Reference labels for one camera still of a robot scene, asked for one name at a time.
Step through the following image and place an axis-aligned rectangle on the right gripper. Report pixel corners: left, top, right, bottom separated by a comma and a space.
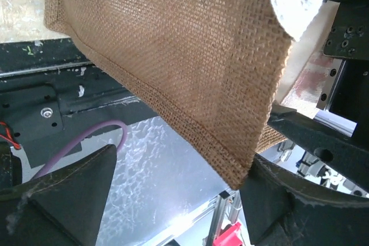
317, 0, 368, 137

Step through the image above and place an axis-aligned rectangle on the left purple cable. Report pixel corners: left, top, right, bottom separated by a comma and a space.
33, 119, 129, 180

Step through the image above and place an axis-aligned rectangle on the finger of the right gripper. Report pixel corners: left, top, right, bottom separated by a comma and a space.
268, 104, 368, 191

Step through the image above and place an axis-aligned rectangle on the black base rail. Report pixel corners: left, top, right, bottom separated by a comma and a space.
1, 38, 156, 168

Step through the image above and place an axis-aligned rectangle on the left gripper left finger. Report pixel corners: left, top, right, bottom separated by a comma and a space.
1, 145, 117, 245

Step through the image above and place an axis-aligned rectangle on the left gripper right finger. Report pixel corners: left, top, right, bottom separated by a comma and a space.
239, 154, 368, 245

